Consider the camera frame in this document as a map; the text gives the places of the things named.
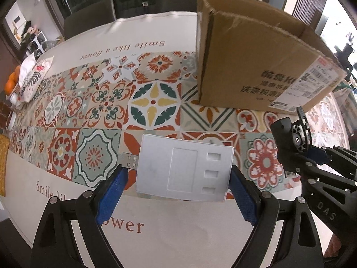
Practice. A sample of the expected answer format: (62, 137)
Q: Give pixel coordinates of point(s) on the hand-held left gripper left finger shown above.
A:
(111, 198)

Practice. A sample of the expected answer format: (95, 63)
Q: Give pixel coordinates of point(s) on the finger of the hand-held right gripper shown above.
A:
(316, 154)
(300, 129)

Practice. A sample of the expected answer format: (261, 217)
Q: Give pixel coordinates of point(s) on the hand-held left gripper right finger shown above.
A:
(244, 195)

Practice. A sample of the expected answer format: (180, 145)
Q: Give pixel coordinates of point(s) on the white USB device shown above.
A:
(181, 170)

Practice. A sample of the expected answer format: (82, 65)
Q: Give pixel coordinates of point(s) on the brown cardboard box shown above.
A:
(251, 61)

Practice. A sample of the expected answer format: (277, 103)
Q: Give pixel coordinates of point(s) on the patterned floral tablecloth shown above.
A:
(106, 100)

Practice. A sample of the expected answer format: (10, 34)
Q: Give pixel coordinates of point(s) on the yellow woven mat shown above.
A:
(3, 164)

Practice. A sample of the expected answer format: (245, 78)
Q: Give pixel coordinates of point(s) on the white printed plastic bag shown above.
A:
(32, 75)

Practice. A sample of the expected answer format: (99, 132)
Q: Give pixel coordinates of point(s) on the pile of oranges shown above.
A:
(12, 82)

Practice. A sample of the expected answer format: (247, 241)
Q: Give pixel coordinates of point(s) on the white shelf cart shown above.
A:
(37, 40)

